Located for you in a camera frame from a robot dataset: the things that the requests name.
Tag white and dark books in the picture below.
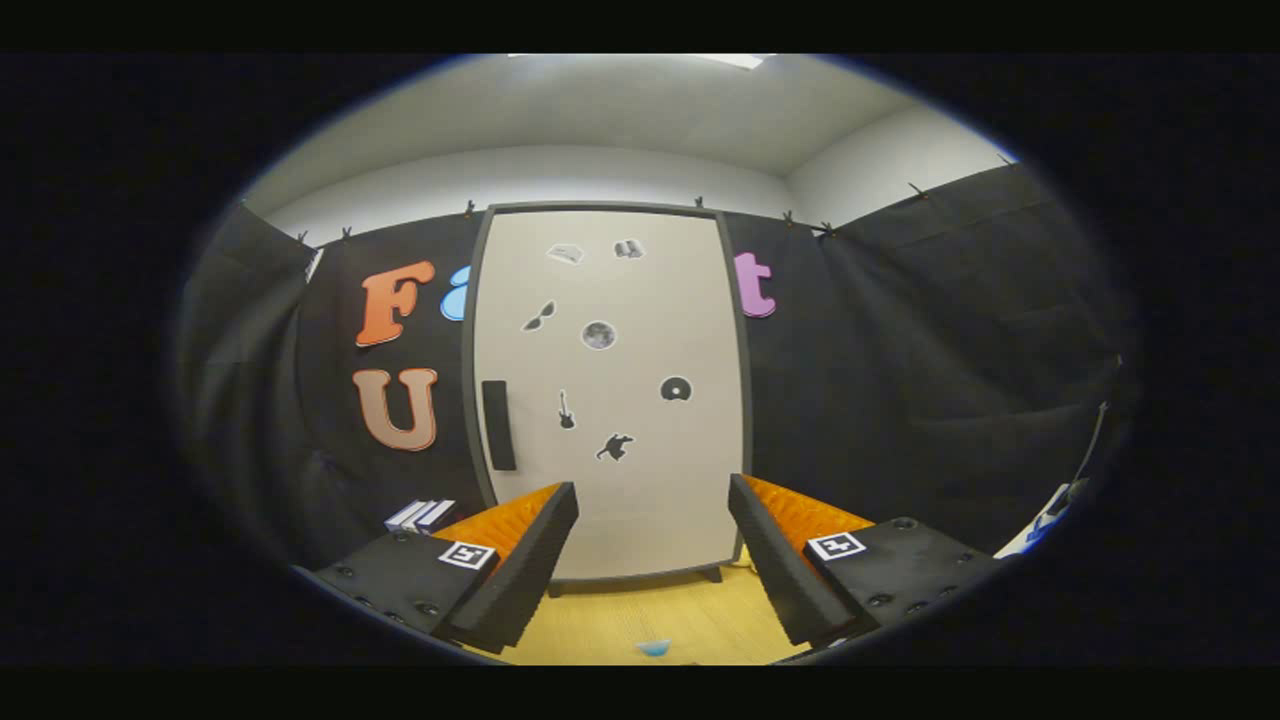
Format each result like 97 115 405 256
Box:
384 498 457 535

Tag grey framed cabinet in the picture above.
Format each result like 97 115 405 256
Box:
462 202 754 598

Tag thin grey cable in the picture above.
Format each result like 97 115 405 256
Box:
1072 400 1111 493

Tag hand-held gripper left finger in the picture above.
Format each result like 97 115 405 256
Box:
312 481 581 656

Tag black backdrop cloth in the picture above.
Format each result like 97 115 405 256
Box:
178 160 1141 571

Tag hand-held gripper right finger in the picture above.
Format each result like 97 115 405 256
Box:
727 473 1004 649

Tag black door handle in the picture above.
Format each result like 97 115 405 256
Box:
481 380 518 472

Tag white and blue object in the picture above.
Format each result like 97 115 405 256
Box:
995 483 1076 559

